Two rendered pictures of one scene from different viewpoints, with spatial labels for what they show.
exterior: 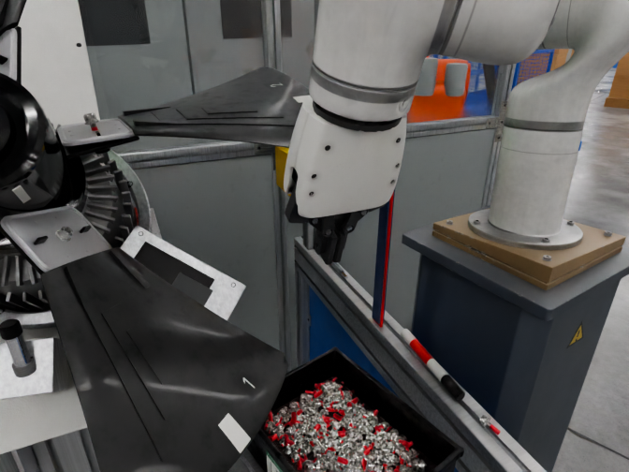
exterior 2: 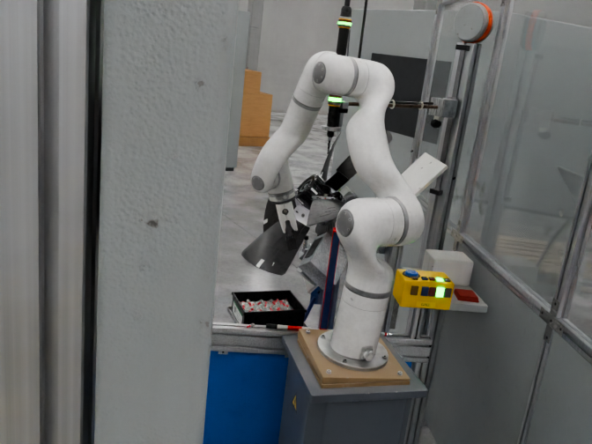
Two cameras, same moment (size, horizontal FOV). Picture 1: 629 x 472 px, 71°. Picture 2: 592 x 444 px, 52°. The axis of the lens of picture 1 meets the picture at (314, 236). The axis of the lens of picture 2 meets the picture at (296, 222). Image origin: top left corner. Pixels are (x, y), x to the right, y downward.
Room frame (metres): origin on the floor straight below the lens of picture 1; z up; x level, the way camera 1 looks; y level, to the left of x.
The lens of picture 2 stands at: (0.96, -1.81, 1.71)
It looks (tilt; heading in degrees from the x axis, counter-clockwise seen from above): 16 degrees down; 107
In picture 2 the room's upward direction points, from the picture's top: 7 degrees clockwise
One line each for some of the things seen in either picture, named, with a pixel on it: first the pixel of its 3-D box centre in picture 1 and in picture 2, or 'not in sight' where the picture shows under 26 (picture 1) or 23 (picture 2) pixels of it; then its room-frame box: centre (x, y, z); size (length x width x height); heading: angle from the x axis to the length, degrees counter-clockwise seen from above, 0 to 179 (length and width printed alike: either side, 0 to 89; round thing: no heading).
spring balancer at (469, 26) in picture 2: not in sight; (473, 23); (0.81, 0.83, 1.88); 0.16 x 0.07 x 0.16; 149
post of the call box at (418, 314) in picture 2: (311, 220); (417, 320); (0.85, 0.01, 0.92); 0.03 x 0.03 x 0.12; 24
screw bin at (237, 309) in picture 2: (341, 444); (267, 309); (0.36, -0.03, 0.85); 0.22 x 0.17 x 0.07; 38
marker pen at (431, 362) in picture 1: (430, 361); (288, 328); (0.48, -0.16, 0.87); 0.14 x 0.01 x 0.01; 20
